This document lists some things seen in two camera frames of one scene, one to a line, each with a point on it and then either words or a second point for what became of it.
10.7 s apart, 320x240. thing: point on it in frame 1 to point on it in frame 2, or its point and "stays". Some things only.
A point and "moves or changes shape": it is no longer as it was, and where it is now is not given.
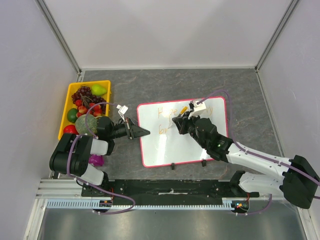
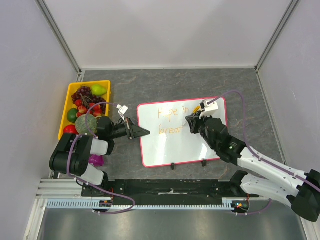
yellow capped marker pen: (183, 110) moves or changes shape
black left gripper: (133, 131) stays
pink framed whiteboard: (164, 145) stays
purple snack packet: (97, 160) stays
